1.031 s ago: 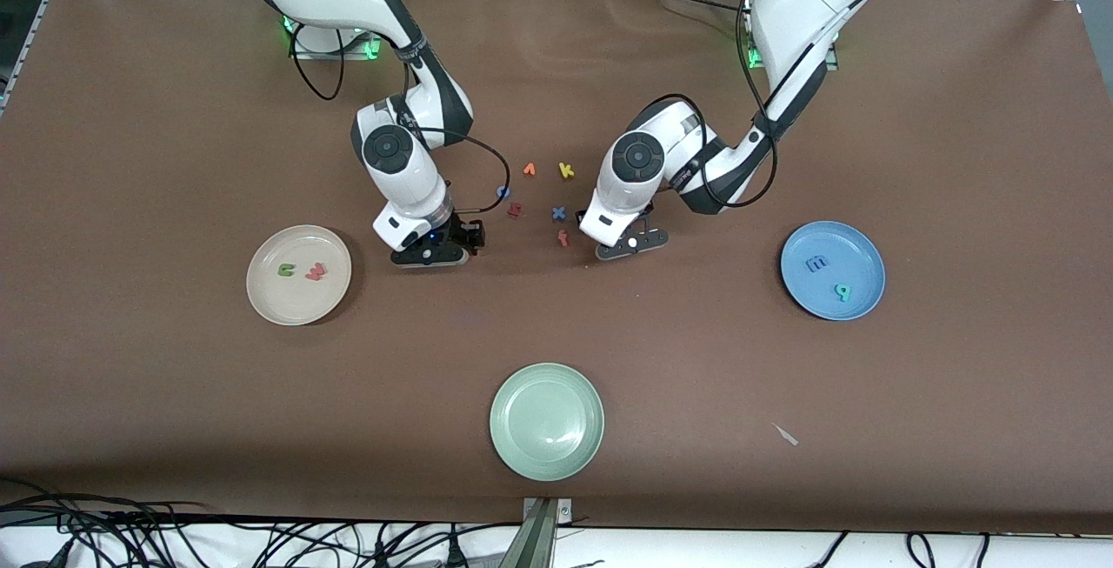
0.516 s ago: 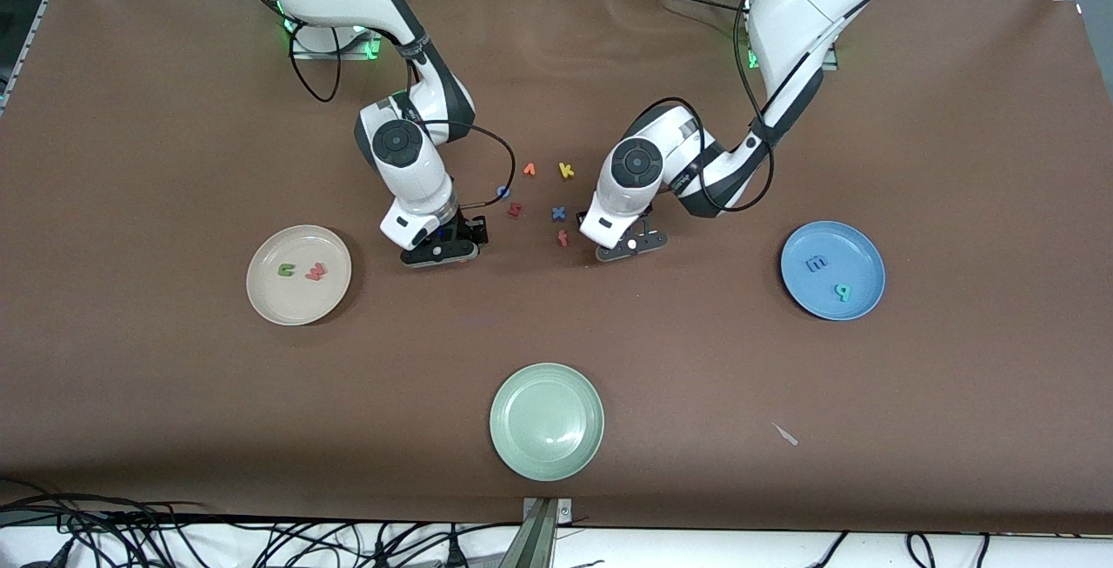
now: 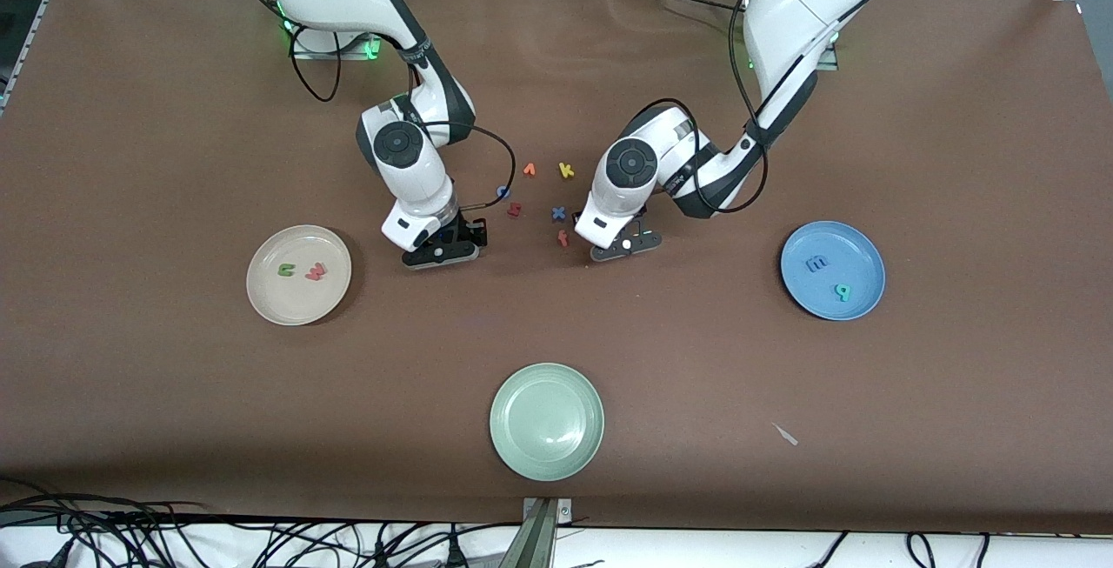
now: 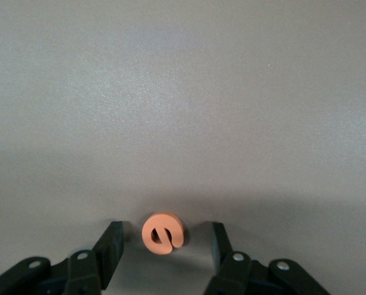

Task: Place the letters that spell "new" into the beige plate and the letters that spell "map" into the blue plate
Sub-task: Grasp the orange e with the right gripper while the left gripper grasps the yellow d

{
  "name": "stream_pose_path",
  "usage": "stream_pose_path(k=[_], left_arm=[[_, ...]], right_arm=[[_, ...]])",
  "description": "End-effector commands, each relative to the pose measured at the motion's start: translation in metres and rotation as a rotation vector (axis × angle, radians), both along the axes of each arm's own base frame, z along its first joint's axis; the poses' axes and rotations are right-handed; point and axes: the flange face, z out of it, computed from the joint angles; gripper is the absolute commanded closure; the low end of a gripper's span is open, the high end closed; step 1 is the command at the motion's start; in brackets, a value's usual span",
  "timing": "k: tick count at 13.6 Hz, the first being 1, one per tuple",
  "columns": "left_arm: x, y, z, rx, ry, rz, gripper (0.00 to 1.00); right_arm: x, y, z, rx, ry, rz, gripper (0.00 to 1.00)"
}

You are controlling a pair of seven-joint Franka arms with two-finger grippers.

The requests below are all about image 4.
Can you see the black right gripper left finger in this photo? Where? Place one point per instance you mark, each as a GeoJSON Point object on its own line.
{"type": "Point", "coordinates": [109, 252]}

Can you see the orange foam letter e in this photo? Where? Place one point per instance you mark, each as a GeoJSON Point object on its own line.
{"type": "Point", "coordinates": [162, 219]}

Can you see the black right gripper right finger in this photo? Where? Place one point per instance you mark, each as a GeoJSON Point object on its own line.
{"type": "Point", "coordinates": [222, 255]}

